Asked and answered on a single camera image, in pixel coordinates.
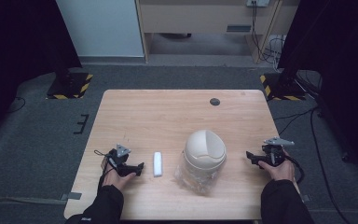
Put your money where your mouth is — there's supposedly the thin black floor cable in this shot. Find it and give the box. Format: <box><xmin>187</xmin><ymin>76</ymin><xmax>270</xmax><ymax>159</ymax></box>
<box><xmin>273</xmin><ymin>105</ymin><xmax>320</xmax><ymax>135</ymax></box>

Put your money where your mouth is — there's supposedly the clear plastic bag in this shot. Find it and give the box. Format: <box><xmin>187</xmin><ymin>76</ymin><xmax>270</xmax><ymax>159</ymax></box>
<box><xmin>173</xmin><ymin>154</ymin><xmax>226</xmax><ymax>196</ymax></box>

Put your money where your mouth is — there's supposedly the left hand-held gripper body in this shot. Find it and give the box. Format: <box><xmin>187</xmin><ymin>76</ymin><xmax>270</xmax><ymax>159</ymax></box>
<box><xmin>106</xmin><ymin>143</ymin><xmax>132</xmax><ymax>171</ymax></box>

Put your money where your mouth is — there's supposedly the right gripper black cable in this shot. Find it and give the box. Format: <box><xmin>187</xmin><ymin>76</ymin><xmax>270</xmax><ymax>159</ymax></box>
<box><xmin>283</xmin><ymin>154</ymin><xmax>306</xmax><ymax>185</ymax></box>

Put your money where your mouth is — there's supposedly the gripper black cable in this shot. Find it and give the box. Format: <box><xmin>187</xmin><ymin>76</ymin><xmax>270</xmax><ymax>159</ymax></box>
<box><xmin>93</xmin><ymin>149</ymin><xmax>115</xmax><ymax>194</ymax></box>
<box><xmin>283</xmin><ymin>154</ymin><xmax>306</xmax><ymax>185</ymax></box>

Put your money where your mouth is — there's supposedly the grey power strip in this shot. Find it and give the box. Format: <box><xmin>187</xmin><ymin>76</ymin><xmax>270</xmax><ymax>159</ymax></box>
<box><xmin>245</xmin><ymin>0</ymin><xmax>270</xmax><ymax>8</ymax></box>

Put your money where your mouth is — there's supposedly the long black floor cable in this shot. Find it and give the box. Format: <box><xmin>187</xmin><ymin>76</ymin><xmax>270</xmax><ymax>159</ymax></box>
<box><xmin>310</xmin><ymin>106</ymin><xmax>353</xmax><ymax>224</ymax></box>

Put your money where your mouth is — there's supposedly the black curtain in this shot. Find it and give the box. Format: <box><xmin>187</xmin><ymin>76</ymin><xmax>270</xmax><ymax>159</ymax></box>
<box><xmin>277</xmin><ymin>0</ymin><xmax>358</xmax><ymax>178</ymax></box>
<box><xmin>0</xmin><ymin>0</ymin><xmax>83</xmax><ymax>147</ymax></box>

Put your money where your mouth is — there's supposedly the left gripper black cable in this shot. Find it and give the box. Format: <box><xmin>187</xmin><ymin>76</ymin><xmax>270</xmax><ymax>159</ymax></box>
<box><xmin>93</xmin><ymin>149</ymin><xmax>115</xmax><ymax>194</ymax></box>

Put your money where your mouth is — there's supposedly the person's right hand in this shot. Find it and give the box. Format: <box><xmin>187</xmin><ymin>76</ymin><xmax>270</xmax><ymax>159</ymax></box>
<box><xmin>257</xmin><ymin>150</ymin><xmax>296</xmax><ymax>183</ymax></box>

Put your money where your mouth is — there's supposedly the black stand base striped edge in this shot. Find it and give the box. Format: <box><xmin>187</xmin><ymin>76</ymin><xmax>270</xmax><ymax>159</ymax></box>
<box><xmin>46</xmin><ymin>71</ymin><xmax>94</xmax><ymax>101</ymax></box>
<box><xmin>259</xmin><ymin>72</ymin><xmax>308</xmax><ymax>102</ymax></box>

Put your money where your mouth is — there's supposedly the bundle of hanging black cables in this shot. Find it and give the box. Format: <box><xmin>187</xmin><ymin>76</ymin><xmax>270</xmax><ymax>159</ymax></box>
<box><xmin>250</xmin><ymin>1</ymin><xmax>287</xmax><ymax>65</ymax></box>

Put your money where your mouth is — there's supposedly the person's left hand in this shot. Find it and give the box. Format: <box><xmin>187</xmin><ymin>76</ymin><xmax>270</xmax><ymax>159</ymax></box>
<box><xmin>101</xmin><ymin>156</ymin><xmax>137</xmax><ymax>191</ymax></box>

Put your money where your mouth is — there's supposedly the beige swing-lid trash can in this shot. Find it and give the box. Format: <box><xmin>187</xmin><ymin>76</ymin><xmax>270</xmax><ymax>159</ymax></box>
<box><xmin>183</xmin><ymin>129</ymin><xmax>227</xmax><ymax>182</ymax></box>

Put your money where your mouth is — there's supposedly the light wooden desk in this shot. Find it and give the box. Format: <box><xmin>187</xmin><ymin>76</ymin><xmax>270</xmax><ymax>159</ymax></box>
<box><xmin>135</xmin><ymin>0</ymin><xmax>301</xmax><ymax>65</ymax></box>

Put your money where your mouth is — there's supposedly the white cabinet panel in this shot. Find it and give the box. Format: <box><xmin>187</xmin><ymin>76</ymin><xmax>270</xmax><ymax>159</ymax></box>
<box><xmin>55</xmin><ymin>0</ymin><xmax>145</xmax><ymax>59</ymax></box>

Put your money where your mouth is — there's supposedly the white folded tissue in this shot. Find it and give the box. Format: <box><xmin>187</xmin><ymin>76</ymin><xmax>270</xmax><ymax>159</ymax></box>
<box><xmin>153</xmin><ymin>151</ymin><xmax>164</xmax><ymax>178</ymax></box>

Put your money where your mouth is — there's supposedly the black floor cable loop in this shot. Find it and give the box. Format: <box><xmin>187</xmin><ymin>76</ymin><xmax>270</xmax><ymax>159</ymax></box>
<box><xmin>7</xmin><ymin>95</ymin><xmax>26</xmax><ymax>114</ymax></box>

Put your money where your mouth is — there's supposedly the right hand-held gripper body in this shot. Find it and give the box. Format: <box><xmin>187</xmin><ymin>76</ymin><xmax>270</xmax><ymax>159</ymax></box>
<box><xmin>262</xmin><ymin>136</ymin><xmax>296</xmax><ymax>167</ymax></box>

